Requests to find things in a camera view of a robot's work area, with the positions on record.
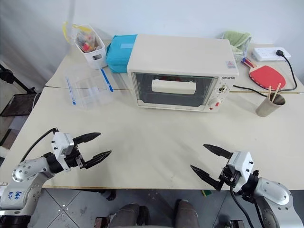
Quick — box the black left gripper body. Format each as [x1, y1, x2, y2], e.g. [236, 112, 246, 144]
[63, 143, 87, 170]

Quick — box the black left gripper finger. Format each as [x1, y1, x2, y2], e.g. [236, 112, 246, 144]
[83, 150, 113, 170]
[72, 132, 102, 146]

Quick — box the red table tennis paddle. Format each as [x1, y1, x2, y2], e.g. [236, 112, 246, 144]
[240, 57, 287, 91]

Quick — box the cream toaster oven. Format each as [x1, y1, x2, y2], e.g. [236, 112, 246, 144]
[127, 34, 239, 113]

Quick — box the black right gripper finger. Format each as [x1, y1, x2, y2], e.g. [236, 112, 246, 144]
[202, 143, 234, 161]
[190, 164, 224, 192]

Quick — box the grey cup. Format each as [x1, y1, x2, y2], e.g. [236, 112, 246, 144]
[255, 93, 286, 118]

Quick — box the glass oven door white handle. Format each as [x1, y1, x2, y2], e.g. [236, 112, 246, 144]
[130, 71, 219, 111]

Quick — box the white power strip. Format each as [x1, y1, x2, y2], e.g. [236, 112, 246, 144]
[251, 47, 292, 63]

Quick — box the green towel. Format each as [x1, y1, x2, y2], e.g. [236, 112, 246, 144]
[222, 30, 253, 52]

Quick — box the teal fabric lunch bag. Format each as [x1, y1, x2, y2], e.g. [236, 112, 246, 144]
[105, 34, 138, 74]

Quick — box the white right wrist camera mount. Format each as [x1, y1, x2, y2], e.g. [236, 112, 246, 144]
[226, 151, 255, 193]

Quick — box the dark rounded shape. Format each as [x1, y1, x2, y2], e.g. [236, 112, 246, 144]
[108, 202, 150, 228]
[175, 199, 199, 228]

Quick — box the black stand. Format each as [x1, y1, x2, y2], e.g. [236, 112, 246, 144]
[0, 63, 40, 117]

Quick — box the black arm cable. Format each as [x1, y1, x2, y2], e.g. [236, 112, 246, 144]
[19, 127, 59, 162]
[228, 186, 258, 228]

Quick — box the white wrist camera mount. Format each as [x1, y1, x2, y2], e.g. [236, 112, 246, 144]
[226, 151, 255, 193]
[50, 132, 76, 171]

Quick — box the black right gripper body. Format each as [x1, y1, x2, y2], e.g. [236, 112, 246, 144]
[218, 163, 241, 191]

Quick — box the clear container under towel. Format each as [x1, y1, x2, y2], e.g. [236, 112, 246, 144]
[231, 45, 249, 63]

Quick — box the clear plastic lidded box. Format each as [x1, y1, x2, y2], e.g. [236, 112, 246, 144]
[65, 66, 114, 112]

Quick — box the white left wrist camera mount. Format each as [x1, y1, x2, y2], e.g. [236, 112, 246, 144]
[50, 132, 76, 171]

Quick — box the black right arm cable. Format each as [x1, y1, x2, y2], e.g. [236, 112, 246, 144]
[228, 186, 258, 228]

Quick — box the white plastic storage bin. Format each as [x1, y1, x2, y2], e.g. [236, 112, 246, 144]
[75, 23, 106, 70]

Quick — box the black plug with cable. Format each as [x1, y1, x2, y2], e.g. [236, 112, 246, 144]
[232, 49, 299, 97]

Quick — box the clear bag with yellow handle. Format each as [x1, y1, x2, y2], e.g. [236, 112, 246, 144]
[62, 21, 102, 53]

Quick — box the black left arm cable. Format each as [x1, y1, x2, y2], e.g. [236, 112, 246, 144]
[19, 127, 59, 162]

